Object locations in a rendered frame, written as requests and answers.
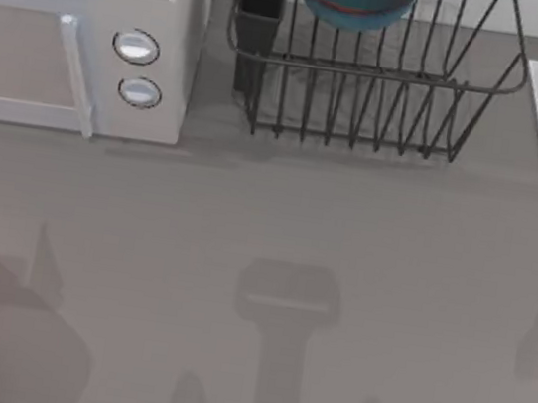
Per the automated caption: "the smaller microwave knob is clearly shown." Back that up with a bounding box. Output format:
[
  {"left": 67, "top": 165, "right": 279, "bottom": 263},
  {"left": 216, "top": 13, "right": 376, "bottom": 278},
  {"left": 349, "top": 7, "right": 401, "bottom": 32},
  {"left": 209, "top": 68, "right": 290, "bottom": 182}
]
[{"left": 115, "top": 73, "right": 166, "bottom": 112}]

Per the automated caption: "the black wire dish rack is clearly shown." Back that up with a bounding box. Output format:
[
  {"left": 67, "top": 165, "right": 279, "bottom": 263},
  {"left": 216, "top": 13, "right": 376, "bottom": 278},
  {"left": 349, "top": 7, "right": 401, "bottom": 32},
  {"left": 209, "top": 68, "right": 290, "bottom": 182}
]
[{"left": 211, "top": 0, "right": 538, "bottom": 174}]

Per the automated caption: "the larger microwave knob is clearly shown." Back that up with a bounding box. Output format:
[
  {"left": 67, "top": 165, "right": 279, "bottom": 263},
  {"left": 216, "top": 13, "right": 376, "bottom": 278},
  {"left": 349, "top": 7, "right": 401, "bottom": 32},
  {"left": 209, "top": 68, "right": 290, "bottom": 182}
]
[{"left": 109, "top": 26, "right": 165, "bottom": 68}]

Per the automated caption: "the pale microwave oven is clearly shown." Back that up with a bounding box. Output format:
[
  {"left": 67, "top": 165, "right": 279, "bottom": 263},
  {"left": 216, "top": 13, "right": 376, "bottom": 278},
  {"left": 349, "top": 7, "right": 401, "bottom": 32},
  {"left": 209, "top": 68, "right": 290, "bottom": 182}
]
[{"left": 0, "top": 0, "right": 214, "bottom": 153}]

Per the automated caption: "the black cutlery holder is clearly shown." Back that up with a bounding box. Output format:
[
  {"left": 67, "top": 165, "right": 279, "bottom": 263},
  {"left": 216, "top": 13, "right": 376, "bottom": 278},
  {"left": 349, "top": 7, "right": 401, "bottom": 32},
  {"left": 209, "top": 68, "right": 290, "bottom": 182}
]
[{"left": 219, "top": 0, "right": 289, "bottom": 97}]

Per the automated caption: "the microwave door handle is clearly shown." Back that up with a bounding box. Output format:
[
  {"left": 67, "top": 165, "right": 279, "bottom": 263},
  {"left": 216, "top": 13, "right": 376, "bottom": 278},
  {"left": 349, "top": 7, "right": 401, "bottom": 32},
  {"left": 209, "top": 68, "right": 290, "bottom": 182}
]
[{"left": 44, "top": 13, "right": 110, "bottom": 140}]

